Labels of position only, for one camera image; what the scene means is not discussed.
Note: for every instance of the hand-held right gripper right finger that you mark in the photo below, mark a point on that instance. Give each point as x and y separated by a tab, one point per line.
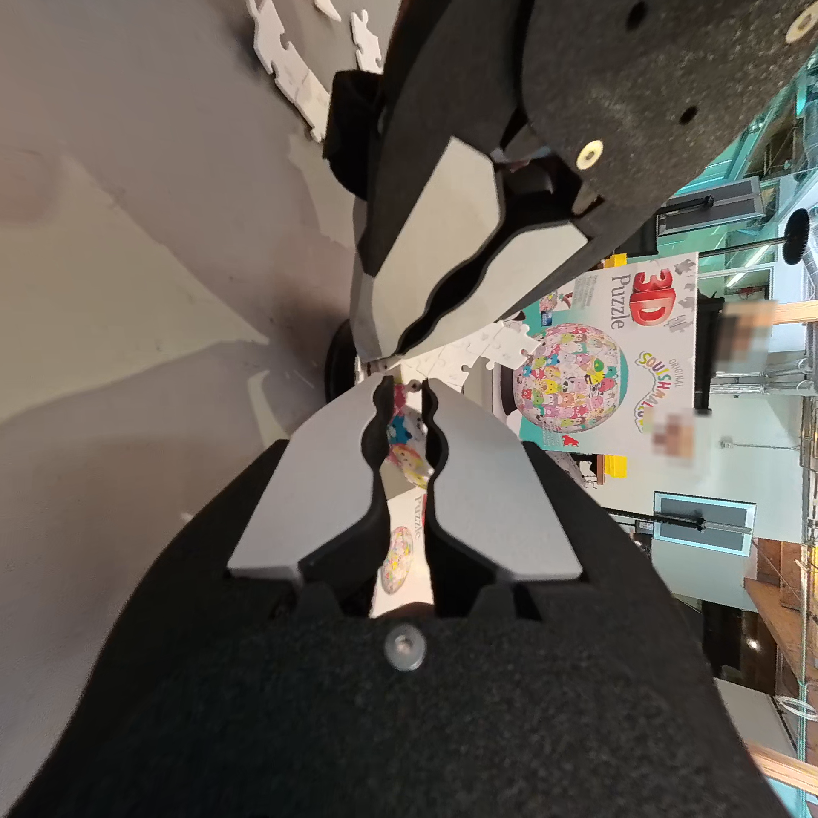
505	505

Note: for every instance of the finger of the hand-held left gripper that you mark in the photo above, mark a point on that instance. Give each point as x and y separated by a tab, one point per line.
428	217
524	275

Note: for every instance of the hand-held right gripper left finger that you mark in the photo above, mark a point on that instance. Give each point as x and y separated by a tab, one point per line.
307	505

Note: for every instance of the partly built white puzzle ball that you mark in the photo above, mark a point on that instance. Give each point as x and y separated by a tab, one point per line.
473	352

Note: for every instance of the colourful puzzle ball box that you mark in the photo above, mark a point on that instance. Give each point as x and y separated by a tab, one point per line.
601	371

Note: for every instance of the pile of loose puzzle pieces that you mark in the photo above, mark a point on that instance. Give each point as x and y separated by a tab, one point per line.
300	64

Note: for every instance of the printed instruction sheet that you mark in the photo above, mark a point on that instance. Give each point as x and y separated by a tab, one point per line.
399	563

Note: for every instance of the yellow bin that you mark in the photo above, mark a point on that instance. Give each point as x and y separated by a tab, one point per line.
611	465

